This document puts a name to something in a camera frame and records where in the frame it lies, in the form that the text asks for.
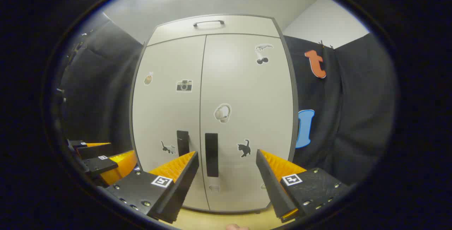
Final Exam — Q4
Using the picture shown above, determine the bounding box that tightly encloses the black door handle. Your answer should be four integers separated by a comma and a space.
205, 133, 219, 177
177, 130, 190, 157

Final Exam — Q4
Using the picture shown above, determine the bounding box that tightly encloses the white double-door shoe cabinet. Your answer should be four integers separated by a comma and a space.
129, 14, 300, 213

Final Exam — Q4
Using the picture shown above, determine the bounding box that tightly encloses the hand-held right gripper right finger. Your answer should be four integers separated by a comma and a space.
256, 149, 350, 223

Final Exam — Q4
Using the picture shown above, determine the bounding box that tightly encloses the black backdrop cloth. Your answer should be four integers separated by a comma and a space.
282, 32, 398, 188
58, 20, 143, 167

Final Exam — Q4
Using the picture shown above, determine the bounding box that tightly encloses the grey cabinet top handle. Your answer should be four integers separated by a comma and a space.
193, 20, 225, 28

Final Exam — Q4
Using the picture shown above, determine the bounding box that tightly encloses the white cabinet door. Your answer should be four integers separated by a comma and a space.
133, 35, 209, 211
200, 34, 295, 212

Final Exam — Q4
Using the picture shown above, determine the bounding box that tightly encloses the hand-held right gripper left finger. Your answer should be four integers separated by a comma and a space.
105, 151, 199, 224

